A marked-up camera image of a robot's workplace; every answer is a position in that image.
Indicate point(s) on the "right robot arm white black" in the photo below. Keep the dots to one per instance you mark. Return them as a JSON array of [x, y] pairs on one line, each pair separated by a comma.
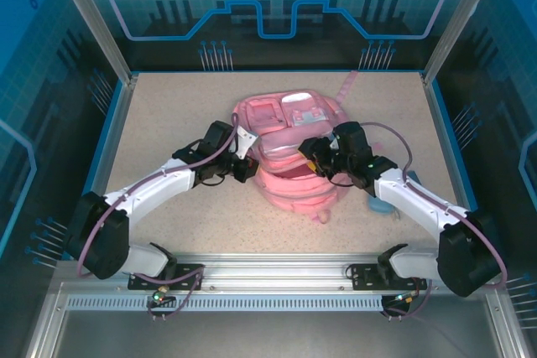
[[415, 198]]

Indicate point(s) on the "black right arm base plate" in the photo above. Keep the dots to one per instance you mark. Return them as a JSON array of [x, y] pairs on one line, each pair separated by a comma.
[[365, 284]]

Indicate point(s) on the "light blue pencil case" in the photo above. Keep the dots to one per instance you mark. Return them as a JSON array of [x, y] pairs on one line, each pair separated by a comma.
[[379, 207]]

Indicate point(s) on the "metal tray panel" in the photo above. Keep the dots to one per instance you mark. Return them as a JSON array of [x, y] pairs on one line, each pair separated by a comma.
[[272, 337]]

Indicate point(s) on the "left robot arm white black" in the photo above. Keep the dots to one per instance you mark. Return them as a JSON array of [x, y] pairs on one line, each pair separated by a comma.
[[155, 186]]

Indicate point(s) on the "aluminium frame post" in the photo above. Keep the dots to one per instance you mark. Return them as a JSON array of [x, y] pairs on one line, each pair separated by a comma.
[[459, 22], [98, 22]]

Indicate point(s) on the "small lit connector board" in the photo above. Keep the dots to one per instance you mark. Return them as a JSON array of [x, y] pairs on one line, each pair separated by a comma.
[[158, 296], [406, 298]]

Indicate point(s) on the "aluminium mounting rail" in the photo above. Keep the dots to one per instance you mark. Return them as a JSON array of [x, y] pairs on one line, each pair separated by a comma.
[[272, 274]]

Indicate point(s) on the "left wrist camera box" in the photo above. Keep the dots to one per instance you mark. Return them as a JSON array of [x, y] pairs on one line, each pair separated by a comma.
[[245, 140]]

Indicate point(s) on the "pink school backpack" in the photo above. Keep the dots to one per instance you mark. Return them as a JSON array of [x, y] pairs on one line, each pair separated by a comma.
[[293, 194]]

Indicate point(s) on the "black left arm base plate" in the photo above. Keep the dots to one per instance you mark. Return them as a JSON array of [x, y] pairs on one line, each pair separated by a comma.
[[138, 283]]

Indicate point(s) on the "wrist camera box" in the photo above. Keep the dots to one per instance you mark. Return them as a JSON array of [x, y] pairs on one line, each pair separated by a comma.
[[245, 140], [334, 145]]

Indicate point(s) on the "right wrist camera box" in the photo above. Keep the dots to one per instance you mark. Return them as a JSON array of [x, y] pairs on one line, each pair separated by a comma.
[[334, 145]]

